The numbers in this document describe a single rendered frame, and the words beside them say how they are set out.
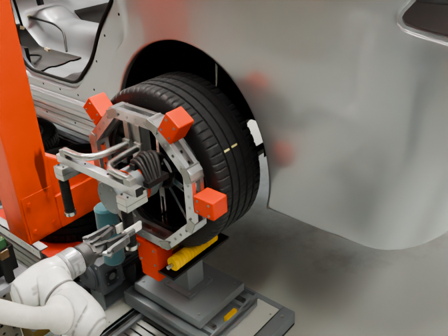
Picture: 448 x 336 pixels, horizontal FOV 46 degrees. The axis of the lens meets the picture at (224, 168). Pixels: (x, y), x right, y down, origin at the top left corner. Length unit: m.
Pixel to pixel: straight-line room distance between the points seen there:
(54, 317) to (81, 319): 0.07
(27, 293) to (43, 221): 0.80
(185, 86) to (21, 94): 0.62
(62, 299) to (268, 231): 1.83
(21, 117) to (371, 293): 1.80
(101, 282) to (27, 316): 0.99
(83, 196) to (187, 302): 0.65
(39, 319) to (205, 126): 0.81
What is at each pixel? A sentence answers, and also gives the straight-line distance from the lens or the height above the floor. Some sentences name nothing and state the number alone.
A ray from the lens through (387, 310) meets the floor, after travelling 2.70.
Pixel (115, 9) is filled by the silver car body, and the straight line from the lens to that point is 2.22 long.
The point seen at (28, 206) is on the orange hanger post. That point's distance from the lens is 2.25.
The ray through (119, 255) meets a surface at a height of 0.52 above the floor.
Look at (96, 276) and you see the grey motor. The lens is 2.38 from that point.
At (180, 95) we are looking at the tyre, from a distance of 1.86.
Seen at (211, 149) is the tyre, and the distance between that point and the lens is 1.78.
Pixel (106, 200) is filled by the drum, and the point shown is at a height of 0.83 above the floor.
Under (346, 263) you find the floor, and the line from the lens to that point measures 2.93.
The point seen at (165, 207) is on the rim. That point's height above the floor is 0.68.
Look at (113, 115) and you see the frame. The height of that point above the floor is 1.09.
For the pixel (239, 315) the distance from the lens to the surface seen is 2.40.
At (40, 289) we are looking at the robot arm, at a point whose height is 0.85.
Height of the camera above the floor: 1.82
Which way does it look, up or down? 29 degrees down
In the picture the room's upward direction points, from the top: 3 degrees counter-clockwise
